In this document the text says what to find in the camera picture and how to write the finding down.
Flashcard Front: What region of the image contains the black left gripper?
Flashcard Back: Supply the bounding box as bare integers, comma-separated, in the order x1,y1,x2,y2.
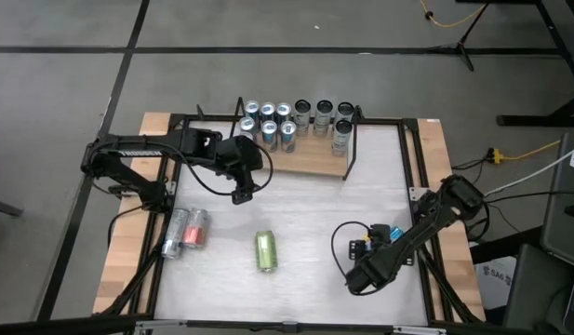
216,136,264,206

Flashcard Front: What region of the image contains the pink beverage can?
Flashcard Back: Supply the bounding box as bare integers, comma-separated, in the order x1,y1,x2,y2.
180,208,210,249

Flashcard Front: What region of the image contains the green beverage can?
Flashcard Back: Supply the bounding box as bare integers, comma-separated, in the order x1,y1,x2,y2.
254,229,279,274

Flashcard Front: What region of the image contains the silver tall beverage can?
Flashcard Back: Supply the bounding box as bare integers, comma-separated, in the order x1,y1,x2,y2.
335,100,356,123
160,208,191,261
313,99,335,138
293,99,313,137

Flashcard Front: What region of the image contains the silver blue beverage can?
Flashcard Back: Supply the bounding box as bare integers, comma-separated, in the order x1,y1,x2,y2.
331,118,354,157

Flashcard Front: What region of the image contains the wooden shelf board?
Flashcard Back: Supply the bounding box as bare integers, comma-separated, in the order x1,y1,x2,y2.
239,121,357,178

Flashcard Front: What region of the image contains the white labelled box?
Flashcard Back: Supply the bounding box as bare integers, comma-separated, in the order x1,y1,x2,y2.
474,255,518,309

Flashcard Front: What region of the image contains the dark grey equipment case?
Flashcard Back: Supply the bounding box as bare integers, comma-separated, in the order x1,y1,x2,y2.
503,244,574,332
541,133,574,267

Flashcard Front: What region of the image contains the black tripod stand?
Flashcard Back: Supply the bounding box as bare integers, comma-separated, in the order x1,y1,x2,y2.
428,0,492,73

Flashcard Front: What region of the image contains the black stand foot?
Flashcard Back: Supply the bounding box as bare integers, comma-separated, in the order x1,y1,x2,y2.
0,197,25,219

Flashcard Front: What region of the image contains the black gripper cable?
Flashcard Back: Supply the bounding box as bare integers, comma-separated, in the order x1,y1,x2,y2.
167,143,274,197
330,221,374,280

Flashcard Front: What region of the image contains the yellow extension cord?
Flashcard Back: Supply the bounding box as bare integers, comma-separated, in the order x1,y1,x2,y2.
487,131,574,165

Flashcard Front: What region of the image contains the white cable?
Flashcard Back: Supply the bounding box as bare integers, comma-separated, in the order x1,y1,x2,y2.
484,142,574,199

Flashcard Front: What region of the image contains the black desk frame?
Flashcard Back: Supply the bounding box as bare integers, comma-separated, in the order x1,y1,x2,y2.
495,0,574,127

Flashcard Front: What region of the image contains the yellow cable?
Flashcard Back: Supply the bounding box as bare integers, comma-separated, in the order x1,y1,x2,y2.
416,0,487,28

